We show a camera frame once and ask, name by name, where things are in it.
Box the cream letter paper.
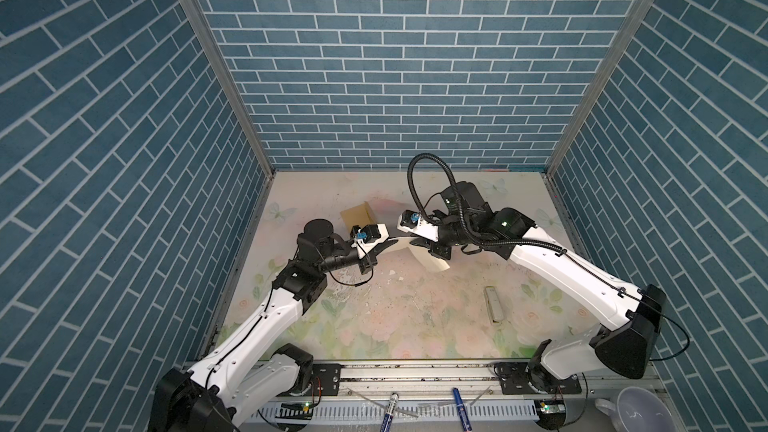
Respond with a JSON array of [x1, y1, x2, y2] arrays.
[[398, 237, 450, 272]]

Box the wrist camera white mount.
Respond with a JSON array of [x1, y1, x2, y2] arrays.
[[351, 224, 389, 257], [397, 210, 439, 242]]

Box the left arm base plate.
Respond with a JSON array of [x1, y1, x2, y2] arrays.
[[283, 362, 342, 397]]

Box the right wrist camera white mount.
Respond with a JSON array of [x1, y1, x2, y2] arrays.
[[397, 210, 439, 242]]

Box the blue white marker pen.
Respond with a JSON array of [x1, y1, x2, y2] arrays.
[[379, 392, 399, 432]]

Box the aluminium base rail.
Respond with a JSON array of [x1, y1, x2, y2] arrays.
[[236, 360, 669, 431]]

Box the circuit board green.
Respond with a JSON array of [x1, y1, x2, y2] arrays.
[[274, 403, 314, 432], [534, 399, 567, 431]]

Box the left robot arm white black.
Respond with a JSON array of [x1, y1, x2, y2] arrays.
[[148, 219, 396, 431]]

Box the black corrugated cable conduit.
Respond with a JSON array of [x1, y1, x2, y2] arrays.
[[407, 152, 568, 255]]

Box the left circuit board green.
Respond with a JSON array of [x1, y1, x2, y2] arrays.
[[274, 403, 314, 432]]

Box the brown kraft envelope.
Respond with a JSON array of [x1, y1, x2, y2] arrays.
[[340, 202, 378, 237]]

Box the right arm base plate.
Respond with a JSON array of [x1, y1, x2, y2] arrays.
[[491, 361, 582, 395]]

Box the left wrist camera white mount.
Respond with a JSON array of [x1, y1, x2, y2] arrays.
[[351, 224, 389, 257]]

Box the right circuit board green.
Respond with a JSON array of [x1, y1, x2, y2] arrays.
[[534, 399, 567, 431]]

